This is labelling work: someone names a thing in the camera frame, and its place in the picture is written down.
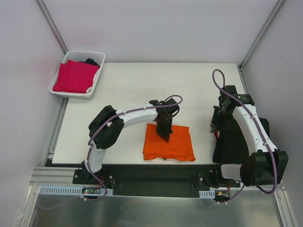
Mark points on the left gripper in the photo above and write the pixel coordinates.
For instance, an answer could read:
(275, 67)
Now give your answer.
(164, 129)

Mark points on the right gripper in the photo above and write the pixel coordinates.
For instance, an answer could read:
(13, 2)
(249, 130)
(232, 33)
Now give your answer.
(216, 121)

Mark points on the orange t shirt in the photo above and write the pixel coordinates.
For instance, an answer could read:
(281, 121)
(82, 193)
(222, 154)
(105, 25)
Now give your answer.
(179, 146)

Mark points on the black t shirt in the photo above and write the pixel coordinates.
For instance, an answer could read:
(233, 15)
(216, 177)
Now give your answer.
(231, 147)

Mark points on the white plastic basket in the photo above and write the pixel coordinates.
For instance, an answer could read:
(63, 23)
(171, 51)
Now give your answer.
(80, 55)

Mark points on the pink t shirt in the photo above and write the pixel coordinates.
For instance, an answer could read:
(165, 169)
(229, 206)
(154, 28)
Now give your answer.
(75, 77)

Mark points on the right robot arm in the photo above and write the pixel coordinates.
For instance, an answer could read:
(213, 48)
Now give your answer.
(266, 163)

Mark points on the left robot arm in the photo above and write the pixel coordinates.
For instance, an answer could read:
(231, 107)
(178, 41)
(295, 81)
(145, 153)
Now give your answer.
(107, 126)

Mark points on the red t shirt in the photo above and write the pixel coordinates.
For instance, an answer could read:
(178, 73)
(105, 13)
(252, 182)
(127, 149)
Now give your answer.
(216, 134)

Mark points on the dark navy t shirt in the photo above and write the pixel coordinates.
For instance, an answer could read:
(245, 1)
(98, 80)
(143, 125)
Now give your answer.
(91, 62)

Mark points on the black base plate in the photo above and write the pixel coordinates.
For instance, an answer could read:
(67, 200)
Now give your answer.
(184, 181)

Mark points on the right white cable duct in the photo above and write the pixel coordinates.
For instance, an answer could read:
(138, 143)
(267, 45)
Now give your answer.
(207, 194)

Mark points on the white cable duct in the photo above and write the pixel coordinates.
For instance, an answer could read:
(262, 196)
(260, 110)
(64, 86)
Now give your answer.
(207, 194)
(71, 190)

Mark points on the left white cable duct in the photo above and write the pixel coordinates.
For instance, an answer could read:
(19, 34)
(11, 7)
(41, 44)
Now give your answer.
(71, 190)

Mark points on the right aluminium frame post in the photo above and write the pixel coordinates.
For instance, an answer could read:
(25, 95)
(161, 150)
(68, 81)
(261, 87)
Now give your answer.
(262, 32)

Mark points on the aluminium frame post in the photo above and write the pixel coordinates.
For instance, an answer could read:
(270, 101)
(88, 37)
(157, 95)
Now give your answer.
(262, 32)
(51, 23)

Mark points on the left aluminium frame post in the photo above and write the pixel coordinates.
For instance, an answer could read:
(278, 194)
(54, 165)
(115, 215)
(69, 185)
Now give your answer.
(51, 23)

